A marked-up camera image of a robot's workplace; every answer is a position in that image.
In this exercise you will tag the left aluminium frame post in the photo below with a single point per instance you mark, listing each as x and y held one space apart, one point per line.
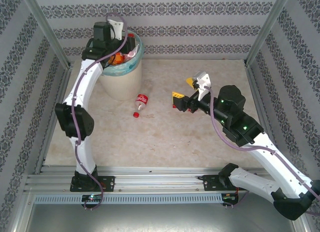
44 25

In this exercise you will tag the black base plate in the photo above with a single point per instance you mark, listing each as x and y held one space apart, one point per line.
108 183
210 183

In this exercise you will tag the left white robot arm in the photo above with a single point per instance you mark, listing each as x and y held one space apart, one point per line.
82 87

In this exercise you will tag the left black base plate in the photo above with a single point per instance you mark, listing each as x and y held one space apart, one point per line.
108 183

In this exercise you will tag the aluminium side rail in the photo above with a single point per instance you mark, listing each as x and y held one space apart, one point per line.
64 77
252 79

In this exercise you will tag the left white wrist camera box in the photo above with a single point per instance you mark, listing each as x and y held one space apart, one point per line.
117 27

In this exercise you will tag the small cola bottle red cap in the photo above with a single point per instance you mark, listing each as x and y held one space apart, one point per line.
142 99

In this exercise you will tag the right aluminium frame post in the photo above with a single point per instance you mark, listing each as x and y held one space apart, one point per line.
268 25

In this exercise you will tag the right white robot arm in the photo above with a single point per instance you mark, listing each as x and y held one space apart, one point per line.
255 184

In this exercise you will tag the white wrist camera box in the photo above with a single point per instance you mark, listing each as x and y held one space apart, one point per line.
117 27
203 79

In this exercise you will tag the white ribbed waste bin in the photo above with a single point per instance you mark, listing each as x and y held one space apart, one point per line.
122 84

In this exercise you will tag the left aluminium side rail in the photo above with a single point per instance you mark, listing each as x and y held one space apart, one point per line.
64 77

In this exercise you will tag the aluminium frame post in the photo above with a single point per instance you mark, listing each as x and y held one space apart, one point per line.
268 25
44 25

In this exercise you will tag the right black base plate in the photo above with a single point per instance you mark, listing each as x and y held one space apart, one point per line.
210 183

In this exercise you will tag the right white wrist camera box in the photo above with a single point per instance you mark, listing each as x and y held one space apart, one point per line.
203 79

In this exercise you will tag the orange soda plastic bottle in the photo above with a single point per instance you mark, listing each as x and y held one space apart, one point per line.
117 58

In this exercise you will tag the long clear cola bottle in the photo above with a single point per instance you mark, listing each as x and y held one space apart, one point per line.
130 35

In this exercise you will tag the right aluminium side rail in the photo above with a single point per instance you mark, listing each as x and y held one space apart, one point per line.
252 79

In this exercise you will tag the right controller board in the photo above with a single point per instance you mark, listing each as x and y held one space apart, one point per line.
230 197

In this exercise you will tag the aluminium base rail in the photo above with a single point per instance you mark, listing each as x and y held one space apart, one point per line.
155 179

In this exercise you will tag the left controller board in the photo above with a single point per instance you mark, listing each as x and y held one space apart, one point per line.
92 198

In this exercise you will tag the controller board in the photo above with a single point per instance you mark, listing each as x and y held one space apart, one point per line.
230 197
92 198

